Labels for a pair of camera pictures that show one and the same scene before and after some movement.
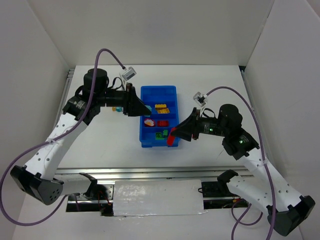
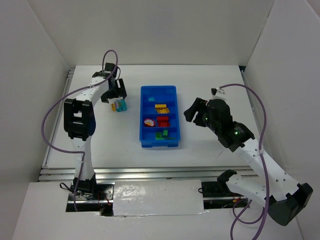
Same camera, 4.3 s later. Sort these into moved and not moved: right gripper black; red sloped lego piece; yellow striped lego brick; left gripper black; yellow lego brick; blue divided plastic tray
Moved: right gripper black; left gripper black
Not moved: yellow lego brick; red sloped lego piece; yellow striped lego brick; blue divided plastic tray
